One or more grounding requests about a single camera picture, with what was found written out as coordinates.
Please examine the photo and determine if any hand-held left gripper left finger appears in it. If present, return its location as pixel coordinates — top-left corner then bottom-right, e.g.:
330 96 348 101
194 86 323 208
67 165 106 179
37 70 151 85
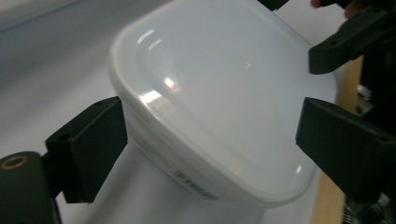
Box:
45 95 129 205

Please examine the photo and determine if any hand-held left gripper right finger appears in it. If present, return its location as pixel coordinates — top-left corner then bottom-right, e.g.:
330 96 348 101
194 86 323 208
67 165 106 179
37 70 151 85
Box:
295 96 396 205

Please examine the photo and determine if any square white lidded container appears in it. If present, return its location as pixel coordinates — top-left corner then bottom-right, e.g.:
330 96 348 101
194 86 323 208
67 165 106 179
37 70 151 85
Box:
107 0 339 209

